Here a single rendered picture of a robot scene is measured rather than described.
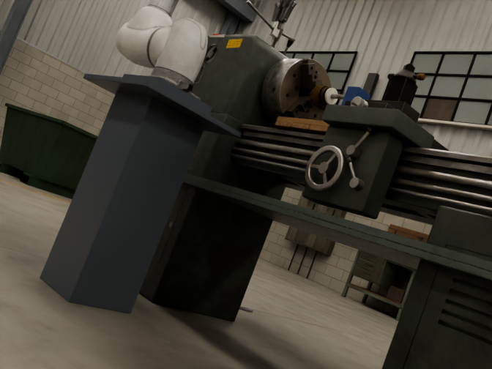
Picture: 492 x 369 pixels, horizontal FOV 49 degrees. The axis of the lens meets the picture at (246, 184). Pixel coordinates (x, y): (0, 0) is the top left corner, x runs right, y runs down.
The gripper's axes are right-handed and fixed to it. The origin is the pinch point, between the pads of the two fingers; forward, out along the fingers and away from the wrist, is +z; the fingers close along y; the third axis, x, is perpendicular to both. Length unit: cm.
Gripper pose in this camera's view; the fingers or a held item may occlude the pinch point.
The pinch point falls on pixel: (275, 29)
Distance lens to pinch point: 264.0
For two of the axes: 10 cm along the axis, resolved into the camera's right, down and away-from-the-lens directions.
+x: 7.1, 3.3, 6.2
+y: 6.0, 1.6, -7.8
